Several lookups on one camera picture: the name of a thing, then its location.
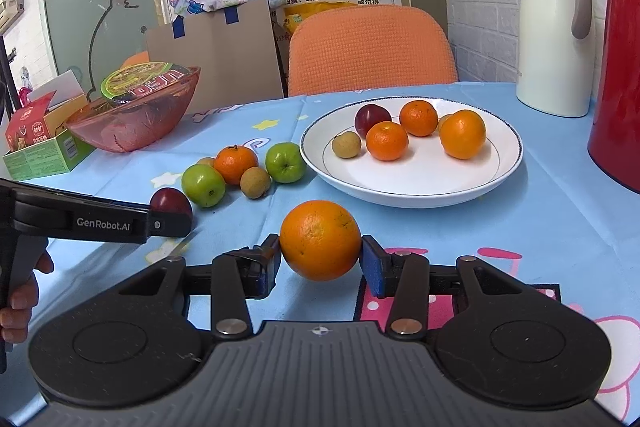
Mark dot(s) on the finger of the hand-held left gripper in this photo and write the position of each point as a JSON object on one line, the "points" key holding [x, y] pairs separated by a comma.
{"points": [[170, 226]]}

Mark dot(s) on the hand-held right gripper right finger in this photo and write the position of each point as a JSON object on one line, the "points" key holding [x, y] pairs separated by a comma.
{"points": [[372, 267]]}

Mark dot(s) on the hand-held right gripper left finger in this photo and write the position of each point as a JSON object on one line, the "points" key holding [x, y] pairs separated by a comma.
{"points": [[273, 259]]}

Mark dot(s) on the dark red plum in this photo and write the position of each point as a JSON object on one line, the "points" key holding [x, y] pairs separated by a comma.
{"points": [[172, 202], [370, 117]]}

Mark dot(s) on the white plate with dark rim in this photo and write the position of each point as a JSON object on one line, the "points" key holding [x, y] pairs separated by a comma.
{"points": [[425, 179]]}

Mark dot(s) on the large orange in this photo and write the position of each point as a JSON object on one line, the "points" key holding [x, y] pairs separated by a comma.
{"points": [[462, 134]]}

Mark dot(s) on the person's left hand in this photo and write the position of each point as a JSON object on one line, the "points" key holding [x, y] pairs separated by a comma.
{"points": [[22, 307]]}

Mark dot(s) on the green apple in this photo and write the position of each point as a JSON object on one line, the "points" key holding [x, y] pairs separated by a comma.
{"points": [[203, 185], [285, 162]]}

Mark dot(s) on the green carton box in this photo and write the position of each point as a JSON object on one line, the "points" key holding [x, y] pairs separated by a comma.
{"points": [[40, 159]]}

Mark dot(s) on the small orange with stem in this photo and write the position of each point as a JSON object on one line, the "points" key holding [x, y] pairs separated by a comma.
{"points": [[235, 163]]}

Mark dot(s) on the pink glass bowl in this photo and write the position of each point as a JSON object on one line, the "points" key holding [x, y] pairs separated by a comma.
{"points": [[140, 124]]}

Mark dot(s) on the orange snack packet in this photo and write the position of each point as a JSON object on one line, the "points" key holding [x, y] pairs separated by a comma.
{"points": [[70, 112]]}

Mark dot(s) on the red snack packet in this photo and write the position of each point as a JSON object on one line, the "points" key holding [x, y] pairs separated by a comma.
{"points": [[25, 124]]}

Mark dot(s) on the blue cartoon printed tablecloth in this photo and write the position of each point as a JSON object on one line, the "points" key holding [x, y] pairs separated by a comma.
{"points": [[500, 232]]}

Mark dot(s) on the white paper card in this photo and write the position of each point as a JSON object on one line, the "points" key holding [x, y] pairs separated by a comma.
{"points": [[65, 84]]}

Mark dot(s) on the instant noodle cup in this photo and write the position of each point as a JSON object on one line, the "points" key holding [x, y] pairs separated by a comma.
{"points": [[140, 79]]}

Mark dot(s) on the black metal stand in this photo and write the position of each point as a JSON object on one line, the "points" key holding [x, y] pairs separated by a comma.
{"points": [[6, 82]]}

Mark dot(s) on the brown cardboard box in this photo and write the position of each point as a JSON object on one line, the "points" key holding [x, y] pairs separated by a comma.
{"points": [[235, 57]]}

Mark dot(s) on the blue tape strip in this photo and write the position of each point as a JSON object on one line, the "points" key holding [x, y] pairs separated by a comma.
{"points": [[179, 28], [232, 16]]}

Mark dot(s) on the yellow plastic bag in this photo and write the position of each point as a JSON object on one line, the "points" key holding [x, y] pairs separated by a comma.
{"points": [[305, 13]]}

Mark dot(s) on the white thermos jug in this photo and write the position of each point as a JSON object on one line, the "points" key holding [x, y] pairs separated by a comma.
{"points": [[545, 47]]}

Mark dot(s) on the red thermos jug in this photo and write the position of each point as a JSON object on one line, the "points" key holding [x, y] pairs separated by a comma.
{"points": [[625, 82]]}

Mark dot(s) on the wall air conditioner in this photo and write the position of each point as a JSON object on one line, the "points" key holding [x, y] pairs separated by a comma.
{"points": [[11, 2]]}

